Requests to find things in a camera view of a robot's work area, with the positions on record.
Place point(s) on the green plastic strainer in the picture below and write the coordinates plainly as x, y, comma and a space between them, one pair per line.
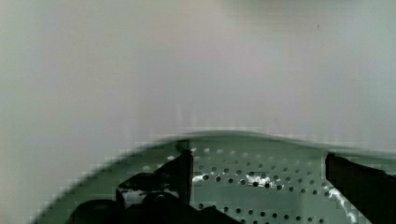
238, 178

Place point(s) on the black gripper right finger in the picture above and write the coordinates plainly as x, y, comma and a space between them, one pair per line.
371, 191

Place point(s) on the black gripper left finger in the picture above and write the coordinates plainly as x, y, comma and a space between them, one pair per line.
174, 177

